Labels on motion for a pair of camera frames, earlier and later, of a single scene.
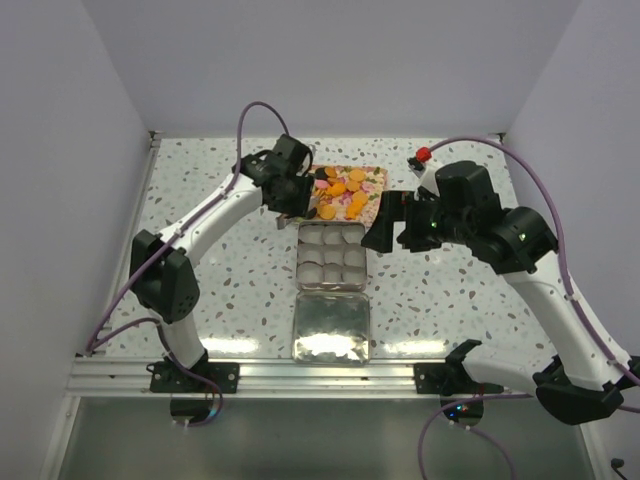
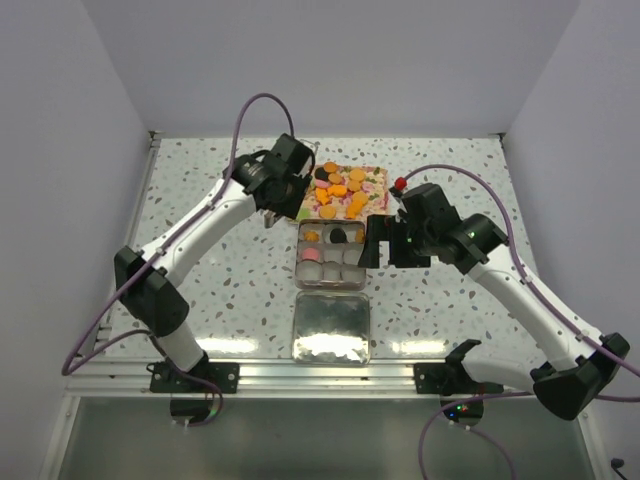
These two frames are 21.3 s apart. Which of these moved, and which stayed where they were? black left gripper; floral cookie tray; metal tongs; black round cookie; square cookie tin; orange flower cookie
Moved: black round cookie; metal tongs
Stayed: floral cookie tray; square cookie tin; orange flower cookie; black left gripper
